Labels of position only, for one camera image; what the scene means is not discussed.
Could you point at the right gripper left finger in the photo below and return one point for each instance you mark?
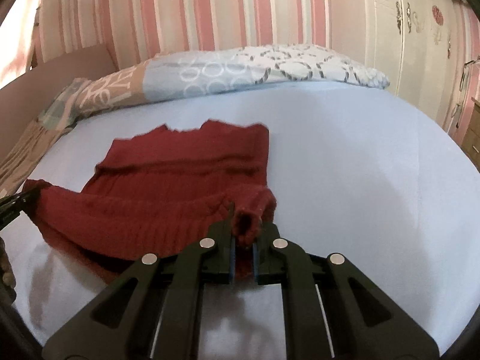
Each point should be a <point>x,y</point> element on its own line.
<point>153,310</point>

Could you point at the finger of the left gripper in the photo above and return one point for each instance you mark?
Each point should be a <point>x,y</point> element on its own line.
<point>12,206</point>

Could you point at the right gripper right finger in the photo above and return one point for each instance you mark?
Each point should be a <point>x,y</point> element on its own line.
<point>331,309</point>

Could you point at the red knit sweater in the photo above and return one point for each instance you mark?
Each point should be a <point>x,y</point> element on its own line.
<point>158,193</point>

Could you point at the folded brown garment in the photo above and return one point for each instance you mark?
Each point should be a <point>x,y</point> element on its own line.
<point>26,154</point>

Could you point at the pink upholstered headboard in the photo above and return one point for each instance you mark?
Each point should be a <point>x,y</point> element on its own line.
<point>23,98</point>

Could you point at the plaid green pink pillow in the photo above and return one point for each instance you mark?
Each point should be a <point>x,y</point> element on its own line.
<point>63,112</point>

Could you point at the light blue bed sheet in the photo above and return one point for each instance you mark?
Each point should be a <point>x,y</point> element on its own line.
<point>354,170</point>

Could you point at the bright pink curtain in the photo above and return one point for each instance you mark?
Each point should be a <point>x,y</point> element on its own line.
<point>17,39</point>

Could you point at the patterned blue brown duvet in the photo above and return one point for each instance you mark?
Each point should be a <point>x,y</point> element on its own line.
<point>200,73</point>

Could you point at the wooden bedside drawer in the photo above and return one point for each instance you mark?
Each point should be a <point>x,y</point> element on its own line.
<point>471,142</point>

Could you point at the white floral wardrobe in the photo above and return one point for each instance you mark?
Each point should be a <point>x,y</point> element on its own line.
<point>423,47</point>

